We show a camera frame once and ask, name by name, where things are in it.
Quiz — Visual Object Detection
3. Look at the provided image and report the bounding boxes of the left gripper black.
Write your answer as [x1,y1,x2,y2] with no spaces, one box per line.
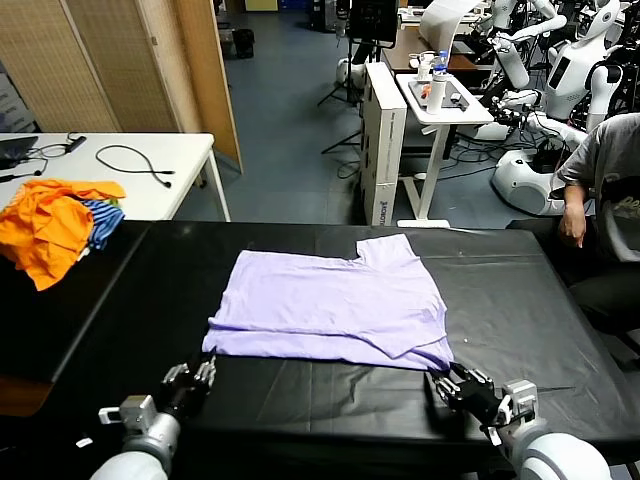
[159,353,218,420]

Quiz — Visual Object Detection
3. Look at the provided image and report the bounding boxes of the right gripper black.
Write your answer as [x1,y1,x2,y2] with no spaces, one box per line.
[429,363,509,430]

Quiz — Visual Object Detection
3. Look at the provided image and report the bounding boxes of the lavender t-shirt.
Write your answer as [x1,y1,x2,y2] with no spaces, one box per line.
[201,233,455,372]

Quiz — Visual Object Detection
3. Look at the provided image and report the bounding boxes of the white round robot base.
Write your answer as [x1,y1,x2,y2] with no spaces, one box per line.
[489,148,571,217]

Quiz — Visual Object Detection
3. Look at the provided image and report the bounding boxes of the person forearm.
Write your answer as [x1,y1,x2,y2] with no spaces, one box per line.
[562,183,592,221]

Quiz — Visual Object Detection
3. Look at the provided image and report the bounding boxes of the person hand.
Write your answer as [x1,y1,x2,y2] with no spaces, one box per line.
[558,212,587,250]

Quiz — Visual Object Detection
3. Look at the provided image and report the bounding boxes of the black plastic table cover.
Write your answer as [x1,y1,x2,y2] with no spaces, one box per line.
[52,220,640,454]

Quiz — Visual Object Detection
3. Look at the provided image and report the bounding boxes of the black person trousers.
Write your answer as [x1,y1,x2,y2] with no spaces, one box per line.
[505,218,640,337]

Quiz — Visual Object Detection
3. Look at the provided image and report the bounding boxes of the blue striped garment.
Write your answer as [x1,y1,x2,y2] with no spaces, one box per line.
[79,198,126,252]

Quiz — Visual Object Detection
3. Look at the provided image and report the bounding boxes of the orange garment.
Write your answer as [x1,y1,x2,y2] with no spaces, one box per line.
[0,178,127,293]

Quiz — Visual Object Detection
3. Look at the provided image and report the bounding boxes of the white table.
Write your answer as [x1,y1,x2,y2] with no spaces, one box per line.
[0,132,232,224]

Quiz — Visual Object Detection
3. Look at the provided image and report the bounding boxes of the white standing desk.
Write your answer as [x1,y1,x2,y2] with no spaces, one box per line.
[394,72,496,230]

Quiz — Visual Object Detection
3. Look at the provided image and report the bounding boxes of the tall white cardboard box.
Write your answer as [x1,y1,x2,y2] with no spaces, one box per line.
[360,62,409,227]

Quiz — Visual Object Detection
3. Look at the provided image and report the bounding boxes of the seated person in grey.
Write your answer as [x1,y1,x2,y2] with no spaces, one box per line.
[556,113,640,264]

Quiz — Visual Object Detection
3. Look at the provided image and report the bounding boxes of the black laptop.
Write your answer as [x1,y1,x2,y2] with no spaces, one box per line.
[0,135,40,171]

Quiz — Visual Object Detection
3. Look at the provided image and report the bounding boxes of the white bottle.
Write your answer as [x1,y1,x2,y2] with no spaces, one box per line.
[425,72,447,116]

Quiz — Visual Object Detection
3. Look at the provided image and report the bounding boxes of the grey tray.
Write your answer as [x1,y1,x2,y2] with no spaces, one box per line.
[408,79,471,112]

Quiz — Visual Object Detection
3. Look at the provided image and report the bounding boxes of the wooden folding screen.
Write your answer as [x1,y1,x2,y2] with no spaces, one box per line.
[0,0,246,176]

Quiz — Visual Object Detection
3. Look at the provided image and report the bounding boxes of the white storage box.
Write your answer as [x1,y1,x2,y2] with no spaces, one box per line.
[0,62,39,134]

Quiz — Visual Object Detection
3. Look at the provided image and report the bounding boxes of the white humanoid robot black joints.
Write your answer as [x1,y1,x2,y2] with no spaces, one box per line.
[472,0,629,151]

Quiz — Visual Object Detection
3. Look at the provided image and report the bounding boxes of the black trash bin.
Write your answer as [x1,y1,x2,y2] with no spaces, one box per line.
[232,28,256,60]

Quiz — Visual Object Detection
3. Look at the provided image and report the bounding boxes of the black tripod stand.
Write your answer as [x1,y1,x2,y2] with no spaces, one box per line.
[318,39,367,156]

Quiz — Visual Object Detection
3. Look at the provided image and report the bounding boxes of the brown wooden desk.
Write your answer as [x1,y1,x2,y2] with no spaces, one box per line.
[382,24,494,76]

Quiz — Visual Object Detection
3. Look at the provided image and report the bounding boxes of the white curved plastic shell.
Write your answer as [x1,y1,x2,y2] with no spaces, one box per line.
[418,0,484,49]

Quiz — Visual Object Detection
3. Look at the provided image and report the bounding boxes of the black monitor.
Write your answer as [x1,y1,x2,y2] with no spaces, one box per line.
[347,0,400,49]

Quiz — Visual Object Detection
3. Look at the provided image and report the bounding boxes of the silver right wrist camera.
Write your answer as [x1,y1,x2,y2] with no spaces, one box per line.
[492,378,540,441]

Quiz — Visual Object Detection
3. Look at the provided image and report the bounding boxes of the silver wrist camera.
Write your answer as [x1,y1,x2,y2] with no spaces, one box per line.
[492,378,540,441]
[98,393,159,427]

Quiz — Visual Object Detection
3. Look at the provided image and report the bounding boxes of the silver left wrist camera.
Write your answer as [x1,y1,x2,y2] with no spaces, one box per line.
[98,393,159,427]

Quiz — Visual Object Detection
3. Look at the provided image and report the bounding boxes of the black loose cable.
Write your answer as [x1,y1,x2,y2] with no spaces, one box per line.
[95,144,176,190]

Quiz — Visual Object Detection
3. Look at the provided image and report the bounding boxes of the black cable with adapter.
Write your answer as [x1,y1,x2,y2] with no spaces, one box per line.
[29,132,88,176]

